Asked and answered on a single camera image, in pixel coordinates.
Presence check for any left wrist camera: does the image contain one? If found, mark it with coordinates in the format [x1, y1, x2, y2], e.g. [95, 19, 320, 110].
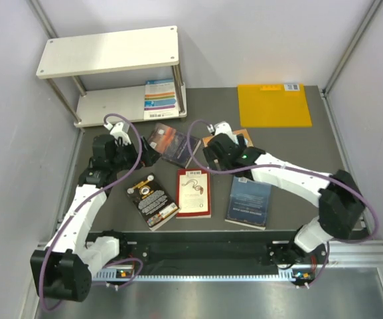
[104, 121, 129, 137]

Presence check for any dark sunset cover book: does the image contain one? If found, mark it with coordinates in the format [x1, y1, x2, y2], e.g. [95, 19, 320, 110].
[147, 123, 201, 169]

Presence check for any red and cream book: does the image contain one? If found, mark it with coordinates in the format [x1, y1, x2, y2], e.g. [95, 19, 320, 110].
[176, 169, 211, 219]

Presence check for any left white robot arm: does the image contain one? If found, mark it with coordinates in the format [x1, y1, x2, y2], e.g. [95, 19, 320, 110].
[30, 134, 159, 302]

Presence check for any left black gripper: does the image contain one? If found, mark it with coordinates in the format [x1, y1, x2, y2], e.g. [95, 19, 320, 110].
[110, 135, 161, 173]

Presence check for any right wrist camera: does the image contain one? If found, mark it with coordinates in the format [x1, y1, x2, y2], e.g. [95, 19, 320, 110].
[206, 121, 232, 136]

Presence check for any blue hardcover book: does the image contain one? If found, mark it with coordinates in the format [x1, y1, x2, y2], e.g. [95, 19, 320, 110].
[225, 177, 271, 230]

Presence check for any black treehouse paperback book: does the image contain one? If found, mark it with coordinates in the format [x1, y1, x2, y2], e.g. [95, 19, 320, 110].
[125, 173, 179, 231]

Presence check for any white two-tier shelf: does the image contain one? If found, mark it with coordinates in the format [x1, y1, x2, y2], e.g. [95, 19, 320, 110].
[37, 25, 187, 128]

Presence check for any white book with coloured stripes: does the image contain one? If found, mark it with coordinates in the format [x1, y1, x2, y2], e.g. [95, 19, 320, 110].
[143, 78, 179, 120]

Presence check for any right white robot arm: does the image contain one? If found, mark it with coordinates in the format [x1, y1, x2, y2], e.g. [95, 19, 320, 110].
[203, 133, 366, 267]

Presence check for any grey slotted cable duct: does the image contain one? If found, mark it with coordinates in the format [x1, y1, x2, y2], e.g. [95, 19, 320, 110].
[92, 268, 296, 282]

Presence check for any yellow file folder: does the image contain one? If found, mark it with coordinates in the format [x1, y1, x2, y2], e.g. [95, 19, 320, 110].
[237, 83, 313, 128]

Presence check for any orange illustrated children's book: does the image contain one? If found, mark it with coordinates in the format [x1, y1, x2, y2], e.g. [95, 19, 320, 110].
[202, 129, 253, 147]

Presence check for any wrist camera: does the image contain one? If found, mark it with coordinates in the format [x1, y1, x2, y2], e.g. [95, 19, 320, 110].
[104, 121, 129, 137]
[206, 121, 232, 136]

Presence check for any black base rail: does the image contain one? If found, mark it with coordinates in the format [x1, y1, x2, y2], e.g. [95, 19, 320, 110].
[102, 231, 325, 274]

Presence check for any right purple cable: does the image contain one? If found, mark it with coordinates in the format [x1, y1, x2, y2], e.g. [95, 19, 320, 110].
[187, 119, 380, 290]

